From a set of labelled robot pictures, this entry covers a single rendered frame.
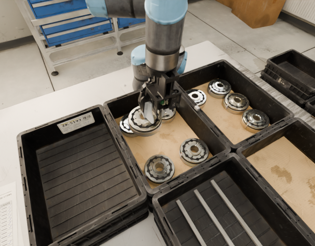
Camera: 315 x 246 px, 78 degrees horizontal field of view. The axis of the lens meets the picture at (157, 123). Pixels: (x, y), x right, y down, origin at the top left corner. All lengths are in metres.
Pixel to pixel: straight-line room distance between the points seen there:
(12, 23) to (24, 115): 2.22
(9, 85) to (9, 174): 1.83
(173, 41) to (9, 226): 0.82
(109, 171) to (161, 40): 0.48
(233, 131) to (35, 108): 0.99
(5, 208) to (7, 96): 1.80
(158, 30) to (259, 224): 0.60
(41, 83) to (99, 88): 1.47
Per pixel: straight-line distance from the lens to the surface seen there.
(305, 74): 1.96
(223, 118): 0.87
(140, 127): 0.58
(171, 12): 0.38
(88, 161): 0.76
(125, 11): 0.50
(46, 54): 2.52
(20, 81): 2.76
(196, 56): 1.43
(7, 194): 1.00
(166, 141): 0.76
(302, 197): 0.82
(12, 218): 0.95
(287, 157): 0.87
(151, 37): 0.41
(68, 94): 1.22
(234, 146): 0.68
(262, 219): 0.73
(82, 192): 0.72
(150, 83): 0.51
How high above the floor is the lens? 1.47
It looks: 52 degrees down
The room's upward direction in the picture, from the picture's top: straight up
